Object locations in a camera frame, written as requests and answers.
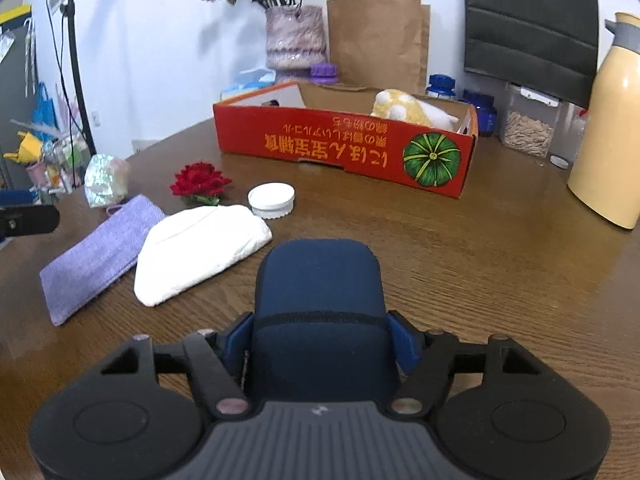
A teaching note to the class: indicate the blue bag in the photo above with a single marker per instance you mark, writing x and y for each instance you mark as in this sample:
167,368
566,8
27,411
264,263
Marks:
45,107

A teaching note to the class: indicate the black paper bag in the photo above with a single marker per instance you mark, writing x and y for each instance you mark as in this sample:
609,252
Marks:
530,20

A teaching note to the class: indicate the dark blue bottle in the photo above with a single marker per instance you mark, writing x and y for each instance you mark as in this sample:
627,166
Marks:
482,115

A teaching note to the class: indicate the brown paper bag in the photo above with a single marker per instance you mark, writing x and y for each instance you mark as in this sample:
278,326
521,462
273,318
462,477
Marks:
375,40

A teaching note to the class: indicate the cluttered storage cart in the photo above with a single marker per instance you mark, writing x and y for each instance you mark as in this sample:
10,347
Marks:
60,160

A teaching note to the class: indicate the small white cap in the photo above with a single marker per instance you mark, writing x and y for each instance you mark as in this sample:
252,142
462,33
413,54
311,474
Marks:
559,161

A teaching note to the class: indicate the blue tissue box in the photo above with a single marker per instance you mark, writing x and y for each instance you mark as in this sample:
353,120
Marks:
250,82

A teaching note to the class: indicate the pink speckled vase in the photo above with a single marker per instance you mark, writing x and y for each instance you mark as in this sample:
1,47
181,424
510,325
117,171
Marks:
295,35

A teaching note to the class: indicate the black light stand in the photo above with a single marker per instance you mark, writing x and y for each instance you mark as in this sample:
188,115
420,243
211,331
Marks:
71,35

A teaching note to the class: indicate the purple lid bottle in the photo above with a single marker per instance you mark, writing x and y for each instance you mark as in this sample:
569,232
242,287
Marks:
325,72

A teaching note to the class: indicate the white cloth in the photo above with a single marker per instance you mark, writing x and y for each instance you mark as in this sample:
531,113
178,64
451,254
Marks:
200,250

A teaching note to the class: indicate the iridescent plastic bag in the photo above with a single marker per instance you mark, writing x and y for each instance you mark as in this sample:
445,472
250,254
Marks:
102,177

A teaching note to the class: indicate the yellow and white plush toy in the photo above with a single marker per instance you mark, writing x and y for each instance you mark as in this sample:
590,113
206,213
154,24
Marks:
395,102

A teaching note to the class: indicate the dark grey board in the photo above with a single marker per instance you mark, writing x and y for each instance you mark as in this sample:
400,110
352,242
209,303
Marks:
15,45

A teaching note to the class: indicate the orange cardboard box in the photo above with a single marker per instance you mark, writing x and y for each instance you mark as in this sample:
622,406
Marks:
350,145

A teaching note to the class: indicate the navy zip case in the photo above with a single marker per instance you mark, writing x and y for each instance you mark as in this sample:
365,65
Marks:
320,300

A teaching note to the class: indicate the yellow paper wrap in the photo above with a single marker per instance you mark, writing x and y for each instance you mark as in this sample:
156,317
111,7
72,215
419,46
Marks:
27,149

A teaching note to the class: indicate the clear plastic bottle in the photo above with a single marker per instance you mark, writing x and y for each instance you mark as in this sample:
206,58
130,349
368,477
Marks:
579,130

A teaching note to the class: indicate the yellow thermos jug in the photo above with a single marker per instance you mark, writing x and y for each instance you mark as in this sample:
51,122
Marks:
610,135

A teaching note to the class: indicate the red rose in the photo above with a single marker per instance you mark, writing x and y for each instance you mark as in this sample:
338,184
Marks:
197,180

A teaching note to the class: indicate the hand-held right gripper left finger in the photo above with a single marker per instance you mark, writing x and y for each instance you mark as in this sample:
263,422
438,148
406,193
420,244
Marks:
236,347

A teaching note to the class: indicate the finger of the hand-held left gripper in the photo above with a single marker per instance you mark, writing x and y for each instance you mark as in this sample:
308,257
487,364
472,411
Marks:
30,221
17,197

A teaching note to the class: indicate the clear container of seeds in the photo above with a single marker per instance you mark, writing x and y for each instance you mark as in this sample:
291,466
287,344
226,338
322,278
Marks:
527,132

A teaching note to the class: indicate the white round lid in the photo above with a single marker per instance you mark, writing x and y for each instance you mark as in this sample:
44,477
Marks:
270,197

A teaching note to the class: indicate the purple knit pouch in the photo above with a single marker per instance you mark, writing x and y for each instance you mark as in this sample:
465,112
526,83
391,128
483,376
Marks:
100,260

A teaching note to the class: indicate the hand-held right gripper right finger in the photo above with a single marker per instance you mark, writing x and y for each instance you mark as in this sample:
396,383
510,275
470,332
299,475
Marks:
407,345

